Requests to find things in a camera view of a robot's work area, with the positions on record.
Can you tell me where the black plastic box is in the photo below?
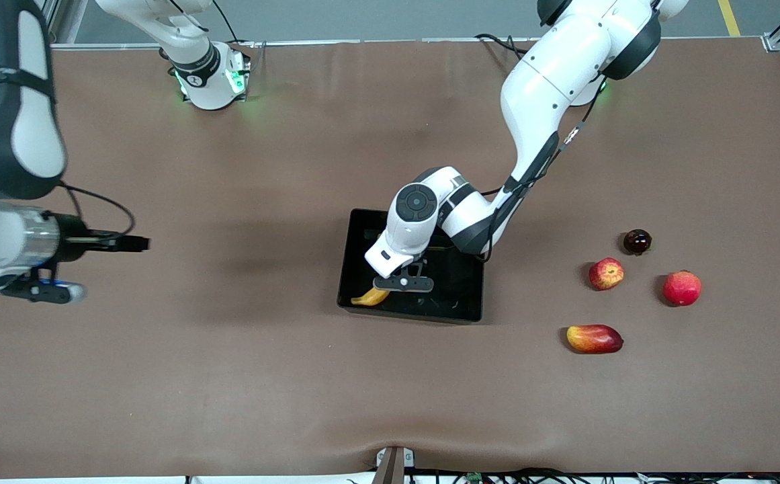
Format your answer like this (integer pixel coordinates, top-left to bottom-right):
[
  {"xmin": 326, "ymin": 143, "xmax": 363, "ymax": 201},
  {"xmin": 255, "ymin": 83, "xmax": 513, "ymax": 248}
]
[{"xmin": 336, "ymin": 208, "xmax": 488, "ymax": 325}]

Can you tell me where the yellow banana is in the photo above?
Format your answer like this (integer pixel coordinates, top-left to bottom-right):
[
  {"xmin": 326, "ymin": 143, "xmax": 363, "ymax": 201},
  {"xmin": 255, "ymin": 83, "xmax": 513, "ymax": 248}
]
[{"xmin": 351, "ymin": 287, "xmax": 391, "ymax": 307}]

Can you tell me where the red yellow striped apple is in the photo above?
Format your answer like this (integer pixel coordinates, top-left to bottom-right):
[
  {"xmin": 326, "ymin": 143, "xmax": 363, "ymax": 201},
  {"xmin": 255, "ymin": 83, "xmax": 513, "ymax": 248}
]
[{"xmin": 588, "ymin": 257, "xmax": 626, "ymax": 292}]

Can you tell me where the brown table mat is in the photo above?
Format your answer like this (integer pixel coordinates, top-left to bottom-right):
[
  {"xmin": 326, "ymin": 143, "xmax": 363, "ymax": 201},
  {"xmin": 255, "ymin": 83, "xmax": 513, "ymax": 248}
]
[{"xmin": 0, "ymin": 37, "xmax": 780, "ymax": 479}]

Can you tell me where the red yellow mango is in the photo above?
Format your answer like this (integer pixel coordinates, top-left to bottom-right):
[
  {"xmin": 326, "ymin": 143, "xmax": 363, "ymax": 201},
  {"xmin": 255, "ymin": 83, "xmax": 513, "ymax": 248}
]
[{"xmin": 566, "ymin": 323, "xmax": 625, "ymax": 356}]

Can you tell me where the dark purple mangosteen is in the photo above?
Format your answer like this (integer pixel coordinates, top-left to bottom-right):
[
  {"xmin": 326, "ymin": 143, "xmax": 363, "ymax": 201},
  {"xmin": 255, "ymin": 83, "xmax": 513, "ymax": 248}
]
[{"xmin": 623, "ymin": 229, "xmax": 653, "ymax": 256}]

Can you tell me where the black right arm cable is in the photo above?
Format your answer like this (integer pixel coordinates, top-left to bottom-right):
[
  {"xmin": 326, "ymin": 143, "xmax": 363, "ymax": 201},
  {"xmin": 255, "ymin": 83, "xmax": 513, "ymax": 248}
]
[{"xmin": 59, "ymin": 180, "xmax": 137, "ymax": 237}]

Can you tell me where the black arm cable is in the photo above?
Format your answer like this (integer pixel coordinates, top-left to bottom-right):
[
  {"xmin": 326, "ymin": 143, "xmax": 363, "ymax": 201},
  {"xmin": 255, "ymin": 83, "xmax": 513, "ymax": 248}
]
[
  {"xmin": 59, "ymin": 180, "xmax": 137, "ymax": 237},
  {"xmin": 482, "ymin": 86, "xmax": 600, "ymax": 264}
]

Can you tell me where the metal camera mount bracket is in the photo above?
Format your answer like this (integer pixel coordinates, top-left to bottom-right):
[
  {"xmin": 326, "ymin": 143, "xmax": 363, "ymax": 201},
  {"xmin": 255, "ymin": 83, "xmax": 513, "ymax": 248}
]
[{"xmin": 374, "ymin": 445, "xmax": 417, "ymax": 484}]

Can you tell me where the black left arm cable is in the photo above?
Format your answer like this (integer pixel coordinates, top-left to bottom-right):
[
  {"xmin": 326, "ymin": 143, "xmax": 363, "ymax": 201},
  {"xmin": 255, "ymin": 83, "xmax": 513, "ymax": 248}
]
[{"xmin": 482, "ymin": 86, "xmax": 600, "ymax": 264}]

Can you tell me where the aluminium frame profile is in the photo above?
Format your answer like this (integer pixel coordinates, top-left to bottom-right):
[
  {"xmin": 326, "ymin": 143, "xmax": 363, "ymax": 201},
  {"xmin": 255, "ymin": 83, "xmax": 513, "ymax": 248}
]
[{"xmin": 46, "ymin": 0, "xmax": 72, "ymax": 46}]

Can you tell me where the black cable at right base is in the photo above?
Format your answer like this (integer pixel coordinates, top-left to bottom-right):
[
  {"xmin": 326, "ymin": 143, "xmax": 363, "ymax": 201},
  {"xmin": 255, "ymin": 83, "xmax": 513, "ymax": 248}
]
[{"xmin": 210, "ymin": 0, "xmax": 243, "ymax": 45}]

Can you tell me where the black cable at base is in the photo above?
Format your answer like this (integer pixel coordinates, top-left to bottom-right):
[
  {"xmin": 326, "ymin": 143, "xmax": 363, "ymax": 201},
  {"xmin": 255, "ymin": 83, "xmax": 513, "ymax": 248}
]
[
  {"xmin": 210, "ymin": 0, "xmax": 243, "ymax": 45},
  {"xmin": 474, "ymin": 32, "xmax": 531, "ymax": 60}
]

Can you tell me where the black cable at left base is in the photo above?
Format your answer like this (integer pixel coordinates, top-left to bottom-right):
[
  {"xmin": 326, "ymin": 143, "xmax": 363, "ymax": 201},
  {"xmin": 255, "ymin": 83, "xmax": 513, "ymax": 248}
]
[{"xmin": 474, "ymin": 32, "xmax": 531, "ymax": 60}]

